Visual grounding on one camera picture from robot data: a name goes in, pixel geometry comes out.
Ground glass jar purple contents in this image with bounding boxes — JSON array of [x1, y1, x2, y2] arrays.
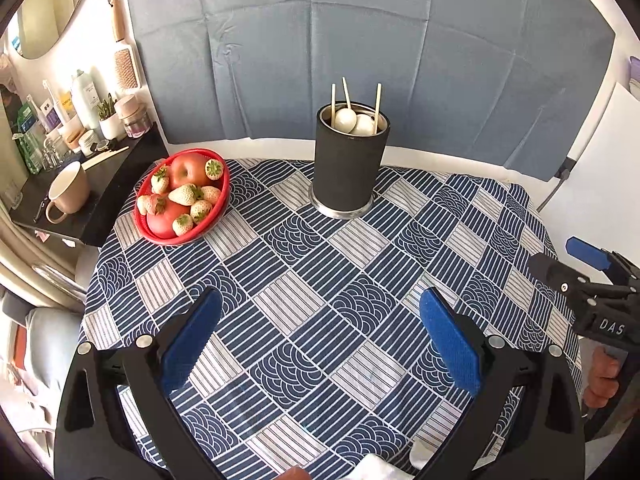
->
[[121, 107, 152, 139]]

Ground red fruit bowl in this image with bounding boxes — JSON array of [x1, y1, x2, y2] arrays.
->
[[133, 148, 231, 246]]

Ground wall mirror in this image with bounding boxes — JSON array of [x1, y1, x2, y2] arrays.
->
[[15, 0, 98, 61]]

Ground person's right hand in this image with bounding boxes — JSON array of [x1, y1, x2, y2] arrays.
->
[[581, 347, 623, 409]]

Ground green packet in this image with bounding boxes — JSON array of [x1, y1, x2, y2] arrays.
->
[[15, 102, 43, 176]]

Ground apples and white strawberries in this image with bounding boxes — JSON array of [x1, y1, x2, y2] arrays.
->
[[137, 159, 224, 237]]

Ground beige mug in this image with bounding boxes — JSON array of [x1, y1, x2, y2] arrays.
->
[[45, 161, 92, 224]]

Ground black side shelf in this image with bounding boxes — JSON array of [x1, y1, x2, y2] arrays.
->
[[10, 121, 171, 248]]

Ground clear glass jar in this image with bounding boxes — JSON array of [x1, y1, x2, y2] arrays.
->
[[40, 135, 71, 171]]

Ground small white jar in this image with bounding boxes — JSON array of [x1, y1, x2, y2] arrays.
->
[[77, 130, 101, 157]]

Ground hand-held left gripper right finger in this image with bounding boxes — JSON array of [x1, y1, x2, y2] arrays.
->
[[419, 289, 586, 480]]

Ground red apple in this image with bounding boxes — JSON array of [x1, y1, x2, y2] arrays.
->
[[146, 200, 188, 239], [169, 155, 213, 190]]

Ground plain white ceramic spoon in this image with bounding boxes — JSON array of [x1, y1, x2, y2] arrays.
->
[[333, 108, 357, 134]]

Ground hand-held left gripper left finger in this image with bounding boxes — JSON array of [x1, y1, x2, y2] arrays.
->
[[54, 287, 223, 480]]

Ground wooden hairbrush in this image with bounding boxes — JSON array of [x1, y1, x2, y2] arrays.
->
[[111, 0, 138, 97]]

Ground blue white patterned tablecloth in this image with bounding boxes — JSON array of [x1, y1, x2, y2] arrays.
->
[[80, 157, 586, 480]]

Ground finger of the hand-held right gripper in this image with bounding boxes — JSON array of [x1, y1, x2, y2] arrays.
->
[[566, 236, 640, 286], [529, 253, 640, 311]]

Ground blue fabric backdrop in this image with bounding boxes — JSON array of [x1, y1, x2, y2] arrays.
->
[[122, 0, 617, 183]]

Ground flat wooden stick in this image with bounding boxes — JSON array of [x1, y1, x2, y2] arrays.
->
[[81, 147, 130, 171]]

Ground small plant in white pot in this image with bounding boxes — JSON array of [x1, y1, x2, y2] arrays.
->
[[96, 92, 125, 141]]

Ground black cylindrical utensil holder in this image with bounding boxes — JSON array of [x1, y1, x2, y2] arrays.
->
[[310, 101, 390, 219]]

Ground tall white bottle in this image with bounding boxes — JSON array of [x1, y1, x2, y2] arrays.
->
[[70, 70, 103, 131]]

